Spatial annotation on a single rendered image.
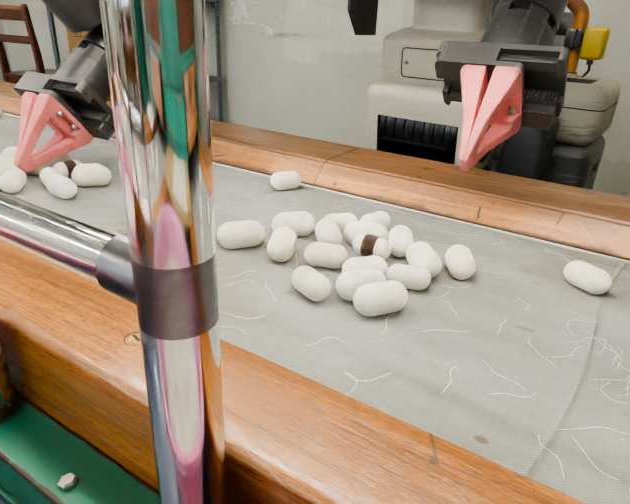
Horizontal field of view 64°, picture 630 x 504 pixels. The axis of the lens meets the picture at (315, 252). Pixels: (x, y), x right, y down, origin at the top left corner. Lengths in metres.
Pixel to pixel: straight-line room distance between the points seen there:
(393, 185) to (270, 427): 0.37
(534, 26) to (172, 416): 0.42
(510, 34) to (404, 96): 0.53
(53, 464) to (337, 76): 2.61
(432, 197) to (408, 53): 0.54
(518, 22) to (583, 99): 0.72
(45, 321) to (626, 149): 2.25
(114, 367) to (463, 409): 0.17
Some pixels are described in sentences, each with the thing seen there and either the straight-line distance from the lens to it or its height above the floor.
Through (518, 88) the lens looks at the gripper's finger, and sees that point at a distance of 0.44.
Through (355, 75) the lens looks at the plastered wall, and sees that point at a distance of 2.73.
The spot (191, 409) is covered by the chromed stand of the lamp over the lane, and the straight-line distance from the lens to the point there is 0.16.
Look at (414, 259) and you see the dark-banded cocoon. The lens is 0.37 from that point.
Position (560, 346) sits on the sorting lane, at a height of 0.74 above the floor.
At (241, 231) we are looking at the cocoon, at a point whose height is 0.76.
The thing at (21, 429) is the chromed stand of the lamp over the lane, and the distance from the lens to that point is 0.31.
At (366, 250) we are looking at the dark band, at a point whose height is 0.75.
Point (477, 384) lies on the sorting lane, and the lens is 0.29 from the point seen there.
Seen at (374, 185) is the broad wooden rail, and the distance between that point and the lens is 0.54.
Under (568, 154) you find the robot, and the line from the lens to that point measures 1.22.
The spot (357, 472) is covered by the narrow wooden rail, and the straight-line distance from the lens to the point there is 0.20.
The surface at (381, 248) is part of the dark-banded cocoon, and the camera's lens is 0.39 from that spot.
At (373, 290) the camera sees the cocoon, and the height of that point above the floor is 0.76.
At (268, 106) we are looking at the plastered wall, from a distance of 3.09.
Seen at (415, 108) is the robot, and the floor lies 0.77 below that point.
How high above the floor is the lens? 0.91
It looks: 25 degrees down
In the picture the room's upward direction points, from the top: 3 degrees clockwise
